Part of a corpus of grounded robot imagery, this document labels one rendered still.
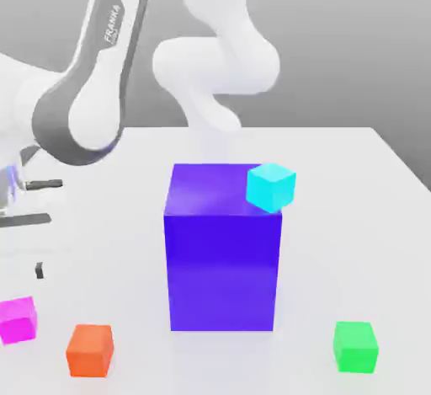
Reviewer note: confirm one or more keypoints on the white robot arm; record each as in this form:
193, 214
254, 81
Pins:
215, 68

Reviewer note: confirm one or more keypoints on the large purple box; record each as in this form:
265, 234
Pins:
222, 267

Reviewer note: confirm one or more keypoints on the small orange cube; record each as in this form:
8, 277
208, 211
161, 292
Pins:
89, 351

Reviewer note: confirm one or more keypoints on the small magenta cube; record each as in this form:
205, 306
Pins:
17, 321

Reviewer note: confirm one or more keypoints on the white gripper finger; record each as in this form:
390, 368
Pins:
39, 270

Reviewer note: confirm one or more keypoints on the small green cube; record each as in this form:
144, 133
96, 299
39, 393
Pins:
355, 348

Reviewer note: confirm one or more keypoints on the small cyan cube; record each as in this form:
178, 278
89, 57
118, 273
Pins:
271, 186

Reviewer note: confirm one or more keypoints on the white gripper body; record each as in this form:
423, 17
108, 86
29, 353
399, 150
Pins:
23, 233

